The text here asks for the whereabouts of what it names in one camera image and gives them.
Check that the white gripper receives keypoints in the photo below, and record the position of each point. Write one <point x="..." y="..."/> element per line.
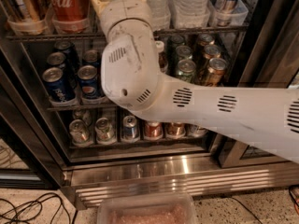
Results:
<point x="121" y="9"/>

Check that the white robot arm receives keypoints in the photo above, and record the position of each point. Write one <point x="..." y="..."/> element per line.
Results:
<point x="131" y="78"/>

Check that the red Coca-Cola can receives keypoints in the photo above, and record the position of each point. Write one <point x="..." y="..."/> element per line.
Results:
<point x="70" y="15"/>

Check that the pepsi can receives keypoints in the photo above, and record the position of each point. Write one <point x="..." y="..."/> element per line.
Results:
<point x="69" y="50"/>
<point x="59" y="60"/>
<point x="88" y="81"/>
<point x="91" y="57"/>
<point x="57" y="85"/>

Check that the back green can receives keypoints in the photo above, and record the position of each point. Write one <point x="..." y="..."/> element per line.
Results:
<point x="172" y="42"/>

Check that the stainless fridge cabinet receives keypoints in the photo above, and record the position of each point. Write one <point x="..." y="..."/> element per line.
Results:
<point x="260" y="46"/>

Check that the back left Pepsi can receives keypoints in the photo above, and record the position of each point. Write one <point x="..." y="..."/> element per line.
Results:
<point x="69" y="50"/>

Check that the middle left Pepsi can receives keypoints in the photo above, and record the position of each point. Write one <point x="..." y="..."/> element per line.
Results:
<point x="59" y="60"/>

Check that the middle green can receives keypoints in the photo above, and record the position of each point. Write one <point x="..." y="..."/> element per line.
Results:
<point x="183" y="55"/>

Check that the gold can top shelf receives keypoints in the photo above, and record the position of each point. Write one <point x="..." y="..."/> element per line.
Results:
<point x="26" y="17"/>

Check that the gold can shelf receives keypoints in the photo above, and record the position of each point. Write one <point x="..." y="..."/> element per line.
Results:
<point x="213" y="73"/>
<point x="26" y="17"/>

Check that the back gold can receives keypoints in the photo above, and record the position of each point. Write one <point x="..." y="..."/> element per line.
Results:
<point x="201" y="41"/>

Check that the front green can middle shelf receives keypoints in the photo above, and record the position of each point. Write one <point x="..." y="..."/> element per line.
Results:
<point x="185" y="70"/>

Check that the front left Pepsi can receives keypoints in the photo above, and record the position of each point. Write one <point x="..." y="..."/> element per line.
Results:
<point x="57" y="85"/>

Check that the blue silver can top shelf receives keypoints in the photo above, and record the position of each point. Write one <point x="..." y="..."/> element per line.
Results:
<point x="225" y="9"/>

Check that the middle gold can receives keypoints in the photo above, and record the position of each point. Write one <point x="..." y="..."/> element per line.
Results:
<point x="207" y="53"/>

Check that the front gold can middle shelf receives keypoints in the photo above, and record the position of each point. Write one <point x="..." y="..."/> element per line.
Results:
<point x="213" y="73"/>

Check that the bottom shelf blue can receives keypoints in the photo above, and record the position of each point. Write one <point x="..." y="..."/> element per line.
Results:
<point x="130" y="127"/>

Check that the bottom shelf green silver can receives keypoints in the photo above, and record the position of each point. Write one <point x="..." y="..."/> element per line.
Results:
<point x="104" y="130"/>

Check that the bottom shelf red can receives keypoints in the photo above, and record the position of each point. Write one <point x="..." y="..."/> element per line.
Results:
<point x="153" y="129"/>

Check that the bottom shelf silver can left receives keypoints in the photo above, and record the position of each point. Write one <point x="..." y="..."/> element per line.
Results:
<point x="79" y="131"/>

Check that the bottom shelf copper can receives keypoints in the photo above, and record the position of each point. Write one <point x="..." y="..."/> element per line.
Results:
<point x="175" y="129"/>

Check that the bottom shelf tea bottle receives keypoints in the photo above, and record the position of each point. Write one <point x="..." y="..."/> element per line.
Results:
<point x="196" y="131"/>

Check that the clear water bottle left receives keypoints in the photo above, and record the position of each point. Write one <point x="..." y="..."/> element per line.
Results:
<point x="160" y="14"/>

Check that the clear water bottle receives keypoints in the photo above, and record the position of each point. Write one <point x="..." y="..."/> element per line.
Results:
<point x="189" y="13"/>
<point x="160" y="14"/>

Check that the clear water bottle right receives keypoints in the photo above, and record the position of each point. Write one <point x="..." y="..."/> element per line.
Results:
<point x="189" y="13"/>

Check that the tea bottle white cap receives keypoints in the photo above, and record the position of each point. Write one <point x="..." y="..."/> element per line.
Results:
<point x="163" y="62"/>

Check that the clear plastic bin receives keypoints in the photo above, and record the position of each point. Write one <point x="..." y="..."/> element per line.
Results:
<point x="160" y="208"/>

